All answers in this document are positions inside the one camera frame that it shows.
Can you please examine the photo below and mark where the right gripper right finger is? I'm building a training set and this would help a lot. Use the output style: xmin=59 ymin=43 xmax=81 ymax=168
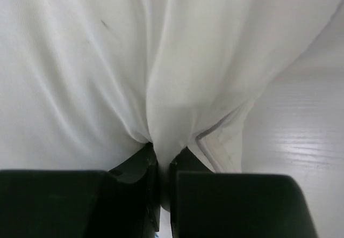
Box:
xmin=169 ymin=149 xmax=318 ymax=238

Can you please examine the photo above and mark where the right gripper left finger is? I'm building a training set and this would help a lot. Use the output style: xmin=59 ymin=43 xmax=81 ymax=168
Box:
xmin=1 ymin=144 xmax=160 ymax=237

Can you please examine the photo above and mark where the white pillow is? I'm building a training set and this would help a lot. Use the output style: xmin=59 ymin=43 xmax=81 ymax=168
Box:
xmin=0 ymin=0 xmax=344 ymax=212

